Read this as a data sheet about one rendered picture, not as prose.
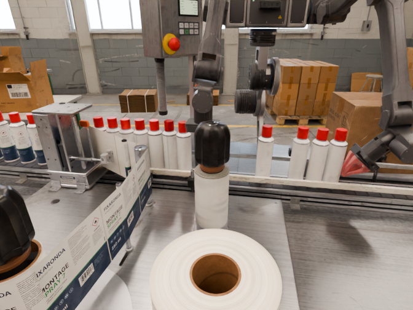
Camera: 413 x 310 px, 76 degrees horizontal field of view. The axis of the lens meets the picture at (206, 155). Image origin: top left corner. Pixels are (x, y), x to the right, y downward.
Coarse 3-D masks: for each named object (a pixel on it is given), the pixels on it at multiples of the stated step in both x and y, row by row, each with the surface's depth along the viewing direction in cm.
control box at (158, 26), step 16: (144, 0) 77; (160, 0) 74; (176, 0) 77; (144, 16) 79; (160, 16) 75; (176, 16) 79; (144, 32) 82; (160, 32) 77; (176, 32) 81; (144, 48) 84; (160, 48) 79; (192, 48) 87
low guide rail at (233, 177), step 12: (156, 168) 95; (240, 180) 90; (252, 180) 89; (264, 180) 88; (276, 180) 88; (288, 180) 87; (300, 180) 87; (312, 180) 87; (384, 192) 83; (396, 192) 83; (408, 192) 82
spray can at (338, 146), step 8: (336, 136) 82; (344, 136) 81; (336, 144) 82; (344, 144) 82; (328, 152) 85; (336, 152) 83; (344, 152) 82; (328, 160) 85; (336, 160) 84; (328, 168) 86; (336, 168) 85; (328, 176) 87; (336, 176) 86
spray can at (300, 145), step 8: (304, 128) 83; (304, 136) 83; (296, 144) 84; (304, 144) 83; (296, 152) 85; (304, 152) 84; (296, 160) 86; (304, 160) 86; (296, 168) 87; (304, 168) 88; (288, 176) 91; (296, 176) 88
